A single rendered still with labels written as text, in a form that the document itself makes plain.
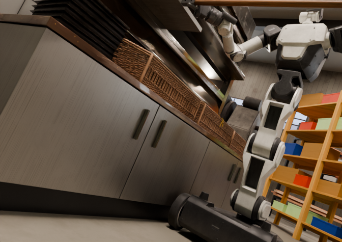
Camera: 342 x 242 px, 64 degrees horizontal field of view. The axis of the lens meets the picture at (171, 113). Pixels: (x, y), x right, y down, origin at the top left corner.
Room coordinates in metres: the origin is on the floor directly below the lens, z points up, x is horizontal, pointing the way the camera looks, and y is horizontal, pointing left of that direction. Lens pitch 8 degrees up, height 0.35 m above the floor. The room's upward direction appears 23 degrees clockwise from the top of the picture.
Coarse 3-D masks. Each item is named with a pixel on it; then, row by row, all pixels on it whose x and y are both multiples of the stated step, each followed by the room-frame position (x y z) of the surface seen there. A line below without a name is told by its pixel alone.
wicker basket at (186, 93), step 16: (128, 48) 1.24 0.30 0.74; (128, 64) 1.22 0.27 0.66; (144, 64) 1.16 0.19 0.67; (160, 64) 1.21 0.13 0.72; (144, 80) 1.17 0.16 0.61; (160, 80) 1.79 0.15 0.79; (176, 80) 1.34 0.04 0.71; (160, 96) 1.29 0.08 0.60; (176, 96) 1.39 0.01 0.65; (192, 96) 1.51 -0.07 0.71; (192, 112) 1.61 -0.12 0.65
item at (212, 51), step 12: (192, 12) 1.88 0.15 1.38; (204, 24) 1.98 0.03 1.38; (204, 36) 2.15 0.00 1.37; (216, 36) 2.11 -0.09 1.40; (204, 48) 2.34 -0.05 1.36; (216, 48) 2.28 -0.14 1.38; (216, 60) 2.50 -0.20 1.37; (228, 60) 2.43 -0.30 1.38; (228, 72) 2.68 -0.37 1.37; (240, 72) 2.64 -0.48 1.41
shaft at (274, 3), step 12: (204, 0) 1.38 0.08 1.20; (216, 0) 1.34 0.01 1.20; (228, 0) 1.30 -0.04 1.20; (240, 0) 1.26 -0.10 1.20; (252, 0) 1.22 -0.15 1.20; (264, 0) 1.19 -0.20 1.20; (276, 0) 1.15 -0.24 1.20; (288, 0) 1.12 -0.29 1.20; (300, 0) 1.09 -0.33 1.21; (312, 0) 1.07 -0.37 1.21
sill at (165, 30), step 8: (136, 0) 1.59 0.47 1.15; (144, 8) 1.66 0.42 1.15; (152, 16) 1.73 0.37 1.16; (160, 24) 1.81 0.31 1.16; (168, 32) 1.89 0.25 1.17; (176, 40) 1.98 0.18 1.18; (192, 64) 2.24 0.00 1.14; (200, 72) 2.36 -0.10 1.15; (208, 80) 2.51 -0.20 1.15; (216, 88) 2.67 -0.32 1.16
